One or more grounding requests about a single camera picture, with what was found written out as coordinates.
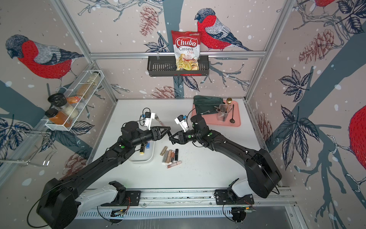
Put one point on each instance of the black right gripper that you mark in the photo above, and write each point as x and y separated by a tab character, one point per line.
181	135

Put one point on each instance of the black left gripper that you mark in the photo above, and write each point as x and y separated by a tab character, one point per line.
156	133

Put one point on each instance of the white rectangular storage box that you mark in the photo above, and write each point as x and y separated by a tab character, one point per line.
137	158

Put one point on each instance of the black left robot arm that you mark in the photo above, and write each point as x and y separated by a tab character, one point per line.
58	205

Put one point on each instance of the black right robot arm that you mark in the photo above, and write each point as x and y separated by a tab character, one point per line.
262	173

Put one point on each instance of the beige gold lipstick tube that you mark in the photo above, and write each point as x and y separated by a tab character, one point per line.
163	151

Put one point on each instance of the small black lipstick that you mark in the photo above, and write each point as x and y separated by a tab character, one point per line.
176	155

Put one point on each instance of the silver lipstick tube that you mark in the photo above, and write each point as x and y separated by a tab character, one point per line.
166	154

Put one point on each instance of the tan lipstick tube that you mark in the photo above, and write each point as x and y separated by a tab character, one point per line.
169	156

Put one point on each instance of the dark green cloth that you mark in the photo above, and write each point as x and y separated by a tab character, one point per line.
207	105

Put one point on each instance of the clear ribbed glass cup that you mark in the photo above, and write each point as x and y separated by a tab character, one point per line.
223	111

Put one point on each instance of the black spoon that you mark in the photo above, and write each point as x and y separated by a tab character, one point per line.
232	120

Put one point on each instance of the pink silicone mat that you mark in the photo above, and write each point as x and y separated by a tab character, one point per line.
211	119

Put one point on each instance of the gold spoon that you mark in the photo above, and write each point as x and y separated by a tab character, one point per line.
228	102

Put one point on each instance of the pale spice jar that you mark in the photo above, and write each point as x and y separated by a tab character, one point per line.
94	79

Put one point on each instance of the tan spice jar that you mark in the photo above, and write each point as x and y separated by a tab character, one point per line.
85	91

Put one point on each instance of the red cassava chips bag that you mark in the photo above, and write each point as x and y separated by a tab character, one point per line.
186	47

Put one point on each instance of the black lid orange spice jar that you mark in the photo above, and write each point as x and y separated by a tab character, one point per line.
57	117

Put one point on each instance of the black lid white spice jar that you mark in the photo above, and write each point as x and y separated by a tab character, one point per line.
59	100

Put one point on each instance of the pink handled fork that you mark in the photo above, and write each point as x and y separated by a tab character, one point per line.
158	119

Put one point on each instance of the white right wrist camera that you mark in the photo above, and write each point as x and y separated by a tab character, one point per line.
182	122

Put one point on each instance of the black wall basket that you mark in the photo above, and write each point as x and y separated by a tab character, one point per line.
165	66

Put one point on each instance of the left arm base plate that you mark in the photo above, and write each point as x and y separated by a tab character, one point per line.
125	198

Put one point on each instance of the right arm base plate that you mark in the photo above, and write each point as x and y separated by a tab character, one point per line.
225	197

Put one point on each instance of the wire hook rack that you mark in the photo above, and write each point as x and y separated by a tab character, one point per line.
24	148

